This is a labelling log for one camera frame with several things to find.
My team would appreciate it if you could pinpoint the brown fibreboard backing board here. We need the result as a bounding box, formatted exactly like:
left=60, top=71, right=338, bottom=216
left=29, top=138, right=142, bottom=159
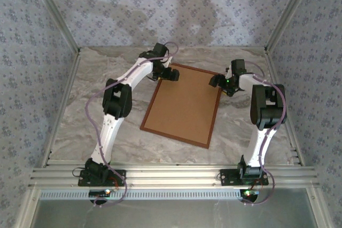
left=143, top=65, right=221, bottom=146

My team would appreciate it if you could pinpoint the brown wooden picture frame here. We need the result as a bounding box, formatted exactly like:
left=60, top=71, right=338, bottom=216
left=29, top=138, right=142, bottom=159
left=139, top=62, right=225, bottom=150

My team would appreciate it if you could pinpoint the grey metal sheet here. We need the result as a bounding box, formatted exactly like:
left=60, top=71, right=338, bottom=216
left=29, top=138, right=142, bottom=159
left=32, top=187, right=318, bottom=228

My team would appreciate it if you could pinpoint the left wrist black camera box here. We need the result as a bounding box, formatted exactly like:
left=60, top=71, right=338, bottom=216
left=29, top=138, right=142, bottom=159
left=166, top=68, right=180, bottom=82

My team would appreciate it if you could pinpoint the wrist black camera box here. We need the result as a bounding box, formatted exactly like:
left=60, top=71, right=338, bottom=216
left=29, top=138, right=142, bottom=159
left=166, top=68, right=180, bottom=82
left=208, top=74, right=224, bottom=88

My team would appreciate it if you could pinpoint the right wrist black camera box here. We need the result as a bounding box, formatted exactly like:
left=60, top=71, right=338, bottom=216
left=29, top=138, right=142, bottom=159
left=208, top=74, right=224, bottom=88

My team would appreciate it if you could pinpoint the aluminium table side rail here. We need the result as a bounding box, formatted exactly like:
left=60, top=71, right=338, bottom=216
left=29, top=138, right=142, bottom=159
left=40, top=50, right=82, bottom=169
left=264, top=49, right=307, bottom=167

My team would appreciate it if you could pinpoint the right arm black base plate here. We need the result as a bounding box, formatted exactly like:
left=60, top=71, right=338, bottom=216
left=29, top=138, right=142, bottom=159
left=219, top=168, right=269, bottom=187

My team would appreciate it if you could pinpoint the aluminium corner post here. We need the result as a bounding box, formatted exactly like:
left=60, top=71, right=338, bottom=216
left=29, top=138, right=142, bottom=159
left=264, top=0, right=320, bottom=52
left=26, top=0, right=82, bottom=54

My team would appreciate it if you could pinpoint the aluminium mounting rail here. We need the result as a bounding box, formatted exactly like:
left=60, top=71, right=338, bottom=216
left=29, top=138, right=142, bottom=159
left=28, top=160, right=320, bottom=189

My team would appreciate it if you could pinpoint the grey slotted cable duct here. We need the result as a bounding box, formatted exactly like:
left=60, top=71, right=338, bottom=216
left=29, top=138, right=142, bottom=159
left=39, top=188, right=243, bottom=201

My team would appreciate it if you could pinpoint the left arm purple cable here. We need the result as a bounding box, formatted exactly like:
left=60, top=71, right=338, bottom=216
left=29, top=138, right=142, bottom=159
left=85, top=41, right=179, bottom=209

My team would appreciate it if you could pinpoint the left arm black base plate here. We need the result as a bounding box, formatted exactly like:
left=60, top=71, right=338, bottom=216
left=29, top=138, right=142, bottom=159
left=77, top=169, right=127, bottom=187

